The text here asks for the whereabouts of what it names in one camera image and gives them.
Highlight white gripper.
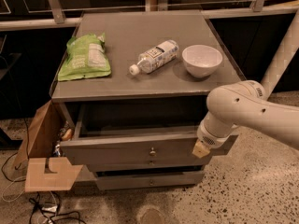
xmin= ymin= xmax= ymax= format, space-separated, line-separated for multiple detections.
xmin=192 ymin=121 xmax=233 ymax=158

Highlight grey top drawer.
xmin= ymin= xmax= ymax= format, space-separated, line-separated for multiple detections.
xmin=59 ymin=105 xmax=239 ymax=166

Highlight grey drawer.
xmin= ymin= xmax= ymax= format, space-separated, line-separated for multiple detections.
xmin=95 ymin=171 xmax=205 ymax=190
xmin=87 ymin=155 xmax=212 ymax=172
xmin=59 ymin=105 xmax=239 ymax=166

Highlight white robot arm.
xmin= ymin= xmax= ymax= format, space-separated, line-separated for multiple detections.
xmin=192 ymin=10 xmax=299 ymax=158

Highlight grey bottom drawer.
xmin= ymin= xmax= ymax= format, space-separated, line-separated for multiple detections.
xmin=95 ymin=171 xmax=205 ymax=190

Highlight grey drawer cabinet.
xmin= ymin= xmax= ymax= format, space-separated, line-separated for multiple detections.
xmin=51 ymin=10 xmax=244 ymax=182

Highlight grey middle drawer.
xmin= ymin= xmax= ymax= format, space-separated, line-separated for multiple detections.
xmin=87 ymin=155 xmax=212 ymax=172

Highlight white bowl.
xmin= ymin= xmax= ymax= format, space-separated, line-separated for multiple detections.
xmin=182 ymin=45 xmax=223 ymax=78

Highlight clear plastic water bottle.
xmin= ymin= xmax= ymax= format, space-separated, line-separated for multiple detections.
xmin=129 ymin=40 xmax=179 ymax=76

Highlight snack packets in box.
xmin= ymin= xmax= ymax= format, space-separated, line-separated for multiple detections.
xmin=52 ymin=122 xmax=74 ymax=157

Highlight green snack bag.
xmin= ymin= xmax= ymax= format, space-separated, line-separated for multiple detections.
xmin=58 ymin=34 xmax=111 ymax=81

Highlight brown cardboard box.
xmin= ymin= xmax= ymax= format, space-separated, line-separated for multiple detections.
xmin=14 ymin=101 xmax=82 ymax=192

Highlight white power adapter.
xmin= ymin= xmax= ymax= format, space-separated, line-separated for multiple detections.
xmin=41 ymin=204 xmax=59 ymax=214

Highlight metal railing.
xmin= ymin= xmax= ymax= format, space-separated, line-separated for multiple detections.
xmin=0 ymin=0 xmax=298 ymax=32

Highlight black floor cables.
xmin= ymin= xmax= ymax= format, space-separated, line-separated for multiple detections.
xmin=0 ymin=54 xmax=88 ymax=224

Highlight white floor cable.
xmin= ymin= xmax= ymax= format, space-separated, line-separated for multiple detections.
xmin=1 ymin=175 xmax=28 ymax=203

